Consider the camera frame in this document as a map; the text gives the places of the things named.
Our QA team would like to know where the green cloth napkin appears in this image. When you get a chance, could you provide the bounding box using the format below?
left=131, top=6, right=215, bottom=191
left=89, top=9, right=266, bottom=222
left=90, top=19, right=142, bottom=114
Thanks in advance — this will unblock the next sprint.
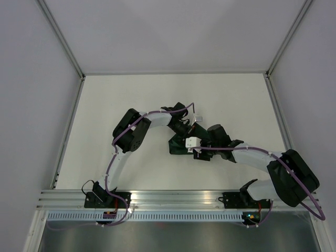
left=168, top=122, right=210, bottom=155

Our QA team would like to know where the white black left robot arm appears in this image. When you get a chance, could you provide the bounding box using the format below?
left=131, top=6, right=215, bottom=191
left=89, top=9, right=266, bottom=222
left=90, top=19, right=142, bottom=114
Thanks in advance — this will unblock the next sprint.
left=84, top=102, right=194, bottom=208

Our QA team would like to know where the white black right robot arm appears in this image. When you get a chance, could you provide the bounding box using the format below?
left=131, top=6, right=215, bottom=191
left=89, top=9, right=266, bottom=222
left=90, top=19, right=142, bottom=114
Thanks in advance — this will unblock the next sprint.
left=185, top=124, right=320, bottom=207

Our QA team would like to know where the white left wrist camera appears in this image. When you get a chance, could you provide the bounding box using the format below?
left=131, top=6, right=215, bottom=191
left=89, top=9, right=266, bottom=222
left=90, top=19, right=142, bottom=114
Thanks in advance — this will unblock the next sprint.
left=193, top=115, right=203, bottom=123

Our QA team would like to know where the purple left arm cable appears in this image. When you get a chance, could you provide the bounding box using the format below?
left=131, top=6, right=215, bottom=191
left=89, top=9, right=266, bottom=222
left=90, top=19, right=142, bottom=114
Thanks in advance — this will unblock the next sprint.
left=46, top=102, right=196, bottom=232

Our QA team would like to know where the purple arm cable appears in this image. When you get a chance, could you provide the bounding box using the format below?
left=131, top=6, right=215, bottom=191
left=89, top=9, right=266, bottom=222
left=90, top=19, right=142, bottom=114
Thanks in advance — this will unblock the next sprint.
left=46, top=102, right=196, bottom=232
left=188, top=146, right=326, bottom=229

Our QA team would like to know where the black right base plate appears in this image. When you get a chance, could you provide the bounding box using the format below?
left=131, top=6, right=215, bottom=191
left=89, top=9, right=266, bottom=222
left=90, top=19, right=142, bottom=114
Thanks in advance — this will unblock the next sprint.
left=218, top=192, right=271, bottom=209

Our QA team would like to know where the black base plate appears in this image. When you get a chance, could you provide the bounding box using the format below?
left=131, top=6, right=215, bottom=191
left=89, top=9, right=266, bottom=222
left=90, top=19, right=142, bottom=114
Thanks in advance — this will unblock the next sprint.
left=84, top=192, right=131, bottom=209
left=218, top=192, right=271, bottom=209

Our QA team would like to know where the aluminium frame rail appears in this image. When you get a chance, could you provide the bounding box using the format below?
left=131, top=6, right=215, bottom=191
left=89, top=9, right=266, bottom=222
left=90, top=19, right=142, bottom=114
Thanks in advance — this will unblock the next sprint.
left=36, top=188, right=322, bottom=211

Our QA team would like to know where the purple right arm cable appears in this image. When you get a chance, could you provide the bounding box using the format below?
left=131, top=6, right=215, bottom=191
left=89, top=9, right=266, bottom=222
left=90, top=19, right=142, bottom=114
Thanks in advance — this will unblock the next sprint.
left=188, top=146, right=326, bottom=229

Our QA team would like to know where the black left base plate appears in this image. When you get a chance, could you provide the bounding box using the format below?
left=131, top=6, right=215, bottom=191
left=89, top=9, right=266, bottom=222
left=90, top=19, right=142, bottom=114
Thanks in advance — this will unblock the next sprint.
left=84, top=192, right=131, bottom=209

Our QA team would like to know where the white slotted cable duct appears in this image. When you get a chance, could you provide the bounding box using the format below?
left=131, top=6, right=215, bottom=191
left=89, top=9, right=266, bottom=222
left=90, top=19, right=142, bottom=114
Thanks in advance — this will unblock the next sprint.
left=47, top=211, right=243, bottom=222

